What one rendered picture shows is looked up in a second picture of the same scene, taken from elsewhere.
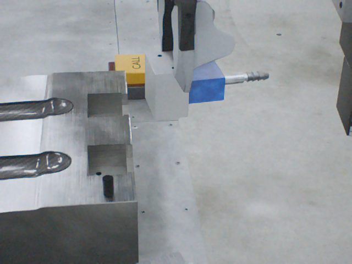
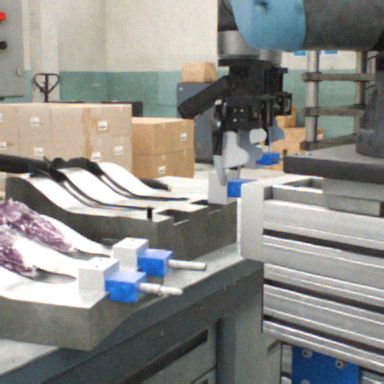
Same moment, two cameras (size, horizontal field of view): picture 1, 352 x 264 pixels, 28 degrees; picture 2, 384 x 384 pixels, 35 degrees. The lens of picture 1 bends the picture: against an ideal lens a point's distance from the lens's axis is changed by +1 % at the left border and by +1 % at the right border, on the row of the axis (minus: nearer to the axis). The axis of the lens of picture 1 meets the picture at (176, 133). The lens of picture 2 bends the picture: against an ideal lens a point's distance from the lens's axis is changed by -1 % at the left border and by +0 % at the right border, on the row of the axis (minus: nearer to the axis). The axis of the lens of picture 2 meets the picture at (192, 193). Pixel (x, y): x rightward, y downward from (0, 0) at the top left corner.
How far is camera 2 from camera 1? 69 cm
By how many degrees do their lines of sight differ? 43
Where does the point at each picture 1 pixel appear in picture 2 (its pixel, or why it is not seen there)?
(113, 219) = (146, 231)
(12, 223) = (105, 222)
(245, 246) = not seen: outside the picture
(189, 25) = (216, 139)
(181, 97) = (222, 190)
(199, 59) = (226, 164)
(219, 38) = (238, 153)
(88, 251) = not seen: hidden behind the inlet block
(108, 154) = (178, 216)
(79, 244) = not seen: hidden behind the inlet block
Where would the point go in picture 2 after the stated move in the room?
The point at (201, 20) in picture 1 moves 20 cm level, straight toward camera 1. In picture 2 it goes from (230, 141) to (141, 151)
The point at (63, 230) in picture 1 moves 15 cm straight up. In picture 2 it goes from (125, 233) to (123, 144)
